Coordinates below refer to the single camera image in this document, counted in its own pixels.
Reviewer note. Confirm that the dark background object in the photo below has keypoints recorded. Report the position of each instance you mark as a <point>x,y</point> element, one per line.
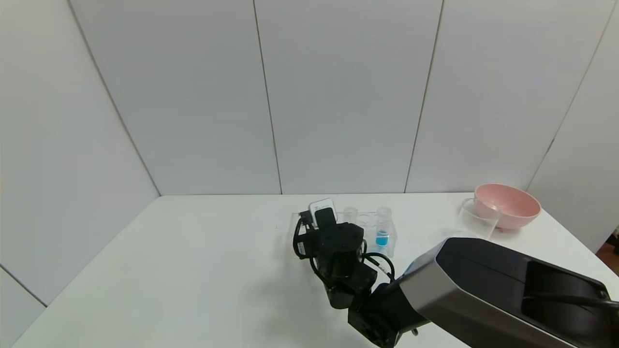
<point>615,242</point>

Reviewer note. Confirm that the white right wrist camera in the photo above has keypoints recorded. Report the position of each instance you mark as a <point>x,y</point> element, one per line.
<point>321,208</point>

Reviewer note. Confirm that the test tube with blue pigment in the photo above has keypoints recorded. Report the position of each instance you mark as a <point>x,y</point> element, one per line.
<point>382,238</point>

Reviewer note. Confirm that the test tube with yellow pigment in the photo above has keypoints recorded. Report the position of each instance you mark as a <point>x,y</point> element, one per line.
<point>350,215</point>

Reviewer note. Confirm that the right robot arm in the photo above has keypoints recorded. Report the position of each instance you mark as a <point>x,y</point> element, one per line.
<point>483,280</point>

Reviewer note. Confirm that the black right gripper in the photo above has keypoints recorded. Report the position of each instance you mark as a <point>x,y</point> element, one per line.
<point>302,247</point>

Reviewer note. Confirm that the pink bowl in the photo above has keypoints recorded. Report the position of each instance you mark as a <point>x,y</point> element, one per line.
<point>515,212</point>

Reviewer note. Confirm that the clear glass beaker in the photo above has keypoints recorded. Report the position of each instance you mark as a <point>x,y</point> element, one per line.
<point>476,222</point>

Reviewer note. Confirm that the clear plastic test tube rack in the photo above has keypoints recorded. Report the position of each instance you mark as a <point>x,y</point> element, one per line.
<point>370,227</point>

